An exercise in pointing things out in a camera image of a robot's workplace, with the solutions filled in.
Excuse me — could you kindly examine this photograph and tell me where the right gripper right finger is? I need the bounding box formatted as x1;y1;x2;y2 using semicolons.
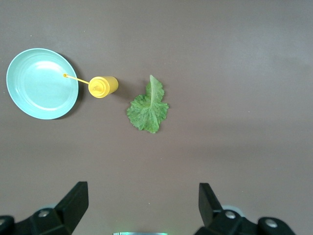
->
197;183;294;235

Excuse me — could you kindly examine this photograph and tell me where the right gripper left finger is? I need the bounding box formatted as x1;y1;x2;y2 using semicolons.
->
0;181;89;235

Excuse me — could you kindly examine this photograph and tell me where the green lettuce leaf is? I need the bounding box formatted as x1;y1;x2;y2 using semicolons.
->
126;74;169;134

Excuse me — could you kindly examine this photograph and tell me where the yellow mustard squeeze bottle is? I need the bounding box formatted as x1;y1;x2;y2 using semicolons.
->
63;73;119;99

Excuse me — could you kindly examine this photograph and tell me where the mint green plate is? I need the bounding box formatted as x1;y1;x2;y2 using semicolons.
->
6;47;79;120

